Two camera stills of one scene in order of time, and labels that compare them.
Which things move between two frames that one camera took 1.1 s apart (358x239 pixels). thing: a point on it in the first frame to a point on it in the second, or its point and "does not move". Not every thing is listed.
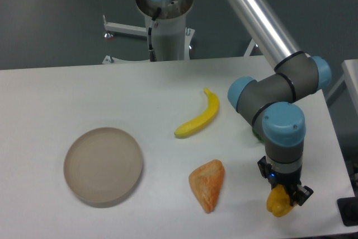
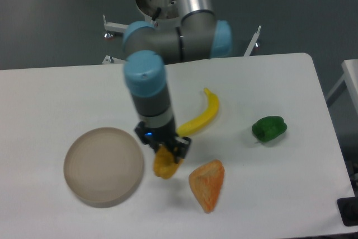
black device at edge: [348, 210] does not move
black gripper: [298, 193] to [154, 137]
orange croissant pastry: [206, 181] does not move
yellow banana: [193, 125] does not move
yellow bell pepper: [278, 201] to [164, 163]
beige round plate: [102, 166] does not move
